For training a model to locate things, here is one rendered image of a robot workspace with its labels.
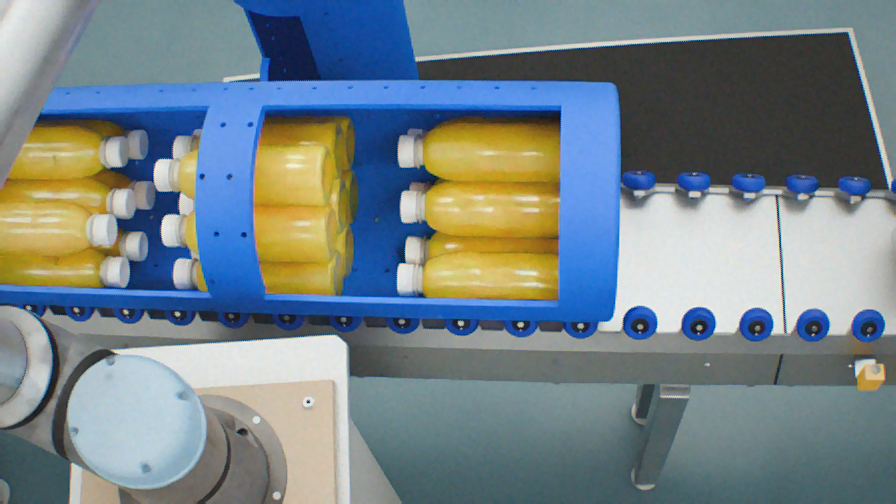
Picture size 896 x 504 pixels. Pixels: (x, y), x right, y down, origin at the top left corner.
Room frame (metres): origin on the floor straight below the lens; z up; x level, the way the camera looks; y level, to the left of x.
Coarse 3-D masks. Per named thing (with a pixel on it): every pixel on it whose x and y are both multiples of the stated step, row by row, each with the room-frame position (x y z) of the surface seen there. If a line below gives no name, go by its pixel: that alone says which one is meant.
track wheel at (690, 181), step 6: (684, 174) 0.67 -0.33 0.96; (690, 174) 0.67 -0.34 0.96; (696, 174) 0.66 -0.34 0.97; (702, 174) 0.67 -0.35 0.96; (678, 180) 0.66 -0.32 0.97; (684, 180) 0.66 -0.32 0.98; (690, 180) 0.65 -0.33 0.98; (696, 180) 0.65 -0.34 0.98; (702, 180) 0.65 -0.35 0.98; (708, 180) 0.65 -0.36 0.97; (684, 186) 0.65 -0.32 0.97; (690, 186) 0.65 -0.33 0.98; (696, 186) 0.64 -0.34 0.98; (702, 186) 0.64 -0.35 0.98; (708, 186) 0.64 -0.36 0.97
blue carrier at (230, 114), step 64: (128, 128) 0.88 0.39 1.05; (192, 128) 0.85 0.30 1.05; (256, 128) 0.70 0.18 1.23; (384, 128) 0.79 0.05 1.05; (576, 128) 0.62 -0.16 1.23; (384, 192) 0.73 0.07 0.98; (576, 192) 0.55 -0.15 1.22; (256, 256) 0.58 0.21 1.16; (384, 256) 0.65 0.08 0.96; (576, 256) 0.49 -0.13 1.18; (512, 320) 0.49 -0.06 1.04; (576, 320) 0.47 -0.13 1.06
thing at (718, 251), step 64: (640, 256) 0.59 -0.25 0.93; (704, 256) 0.57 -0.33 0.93; (768, 256) 0.55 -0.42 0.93; (832, 256) 0.52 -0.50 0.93; (256, 320) 0.61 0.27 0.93; (320, 320) 0.59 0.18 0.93; (384, 320) 0.57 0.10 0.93; (832, 320) 0.44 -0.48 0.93; (704, 384) 0.42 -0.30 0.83; (768, 384) 0.40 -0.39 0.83; (832, 384) 0.38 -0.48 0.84
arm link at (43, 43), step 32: (0, 0) 0.47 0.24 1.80; (32, 0) 0.46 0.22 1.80; (64, 0) 0.47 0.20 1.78; (96, 0) 0.48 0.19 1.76; (0, 32) 0.44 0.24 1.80; (32, 32) 0.45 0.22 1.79; (64, 32) 0.45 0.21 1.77; (0, 64) 0.43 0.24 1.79; (32, 64) 0.43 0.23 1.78; (64, 64) 0.45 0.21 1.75; (0, 96) 0.41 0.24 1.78; (32, 96) 0.42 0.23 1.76; (0, 128) 0.39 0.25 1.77; (0, 160) 0.38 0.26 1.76
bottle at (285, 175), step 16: (176, 160) 0.72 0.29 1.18; (192, 160) 0.71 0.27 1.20; (256, 160) 0.68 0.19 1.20; (272, 160) 0.68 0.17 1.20; (288, 160) 0.67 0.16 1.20; (304, 160) 0.67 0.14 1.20; (320, 160) 0.67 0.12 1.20; (176, 176) 0.70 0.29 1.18; (192, 176) 0.69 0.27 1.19; (256, 176) 0.67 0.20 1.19; (272, 176) 0.66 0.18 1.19; (288, 176) 0.66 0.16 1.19; (304, 176) 0.65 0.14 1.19; (320, 176) 0.65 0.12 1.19; (176, 192) 0.69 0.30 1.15; (192, 192) 0.68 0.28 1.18; (256, 192) 0.65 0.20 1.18; (272, 192) 0.65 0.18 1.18; (288, 192) 0.64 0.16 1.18; (304, 192) 0.64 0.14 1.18; (320, 192) 0.64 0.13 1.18
